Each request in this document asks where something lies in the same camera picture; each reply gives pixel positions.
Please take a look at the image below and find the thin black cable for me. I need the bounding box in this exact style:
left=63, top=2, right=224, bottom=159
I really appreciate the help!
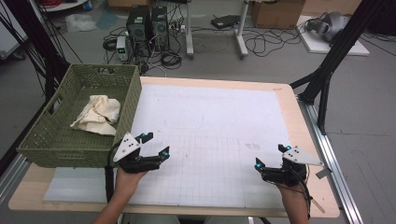
left=290, top=169, right=313, bottom=220

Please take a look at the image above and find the grey tape piece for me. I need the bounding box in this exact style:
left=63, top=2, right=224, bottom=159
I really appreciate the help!
left=315, top=167, right=332, bottom=180

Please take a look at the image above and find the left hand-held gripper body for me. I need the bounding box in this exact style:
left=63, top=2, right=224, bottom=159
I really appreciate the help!
left=112, top=132, right=163, bottom=175

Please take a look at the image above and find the white desk leg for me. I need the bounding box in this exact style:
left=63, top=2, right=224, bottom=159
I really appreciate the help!
left=185, top=0, right=196, bottom=60
left=234, top=0, right=250, bottom=60

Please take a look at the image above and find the white grid mat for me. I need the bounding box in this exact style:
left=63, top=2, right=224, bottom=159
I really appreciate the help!
left=43, top=83, right=292, bottom=209

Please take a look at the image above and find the person's right hand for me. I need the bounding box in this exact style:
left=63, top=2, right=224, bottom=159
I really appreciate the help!
left=275, top=181, right=310, bottom=210

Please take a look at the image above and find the clear plastic bag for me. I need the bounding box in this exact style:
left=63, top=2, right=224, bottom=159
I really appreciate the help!
left=64, top=12, right=98, bottom=34

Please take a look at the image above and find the grey helmet device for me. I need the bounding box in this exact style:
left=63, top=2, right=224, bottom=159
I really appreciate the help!
left=305, top=11, right=351, bottom=43

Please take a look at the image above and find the aluminium rail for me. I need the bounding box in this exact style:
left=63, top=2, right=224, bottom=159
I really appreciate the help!
left=0, top=153, right=31, bottom=204
left=297, top=97, right=365, bottom=224

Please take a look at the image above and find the tangle of black floor cables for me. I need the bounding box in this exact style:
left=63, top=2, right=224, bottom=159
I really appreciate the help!
left=242, top=26, right=303, bottom=59

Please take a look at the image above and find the green woven basket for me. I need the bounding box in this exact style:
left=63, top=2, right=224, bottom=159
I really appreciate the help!
left=16, top=63, right=143, bottom=169

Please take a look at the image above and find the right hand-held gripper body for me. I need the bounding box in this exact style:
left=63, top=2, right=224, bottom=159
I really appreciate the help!
left=261, top=146, right=325, bottom=188

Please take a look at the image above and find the cardboard box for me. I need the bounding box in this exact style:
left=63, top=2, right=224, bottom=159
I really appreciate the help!
left=250, top=0, right=307, bottom=30

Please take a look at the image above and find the white floor board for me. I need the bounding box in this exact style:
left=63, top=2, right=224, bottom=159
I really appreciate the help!
left=295, top=15, right=371, bottom=57

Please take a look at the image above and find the person's left hand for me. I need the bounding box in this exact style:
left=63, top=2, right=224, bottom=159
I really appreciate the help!
left=114, top=167, right=149, bottom=201

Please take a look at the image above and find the flat black device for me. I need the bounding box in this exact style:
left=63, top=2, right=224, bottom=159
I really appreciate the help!
left=210, top=14, right=241, bottom=30

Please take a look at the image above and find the black computer tower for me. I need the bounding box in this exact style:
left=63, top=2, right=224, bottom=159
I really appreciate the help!
left=125, top=5, right=152, bottom=58
left=150, top=5, right=171, bottom=52

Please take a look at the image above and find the black sleeved cable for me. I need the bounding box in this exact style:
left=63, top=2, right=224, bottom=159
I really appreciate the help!
left=104, top=142, right=123, bottom=203

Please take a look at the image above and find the grey power supply unit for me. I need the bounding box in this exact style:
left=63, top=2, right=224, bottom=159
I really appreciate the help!
left=115, top=35, right=129, bottom=62

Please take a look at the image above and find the black metal frame stand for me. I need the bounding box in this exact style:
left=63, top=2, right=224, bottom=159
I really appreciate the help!
left=0, top=0, right=71, bottom=175
left=289, top=0, right=387, bottom=136

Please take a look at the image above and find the coiled black cable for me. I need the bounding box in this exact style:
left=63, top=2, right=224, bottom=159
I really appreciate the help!
left=160, top=50, right=183, bottom=70

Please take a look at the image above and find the cream cloth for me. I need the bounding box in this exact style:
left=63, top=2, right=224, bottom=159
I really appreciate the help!
left=69, top=94, right=121, bottom=136

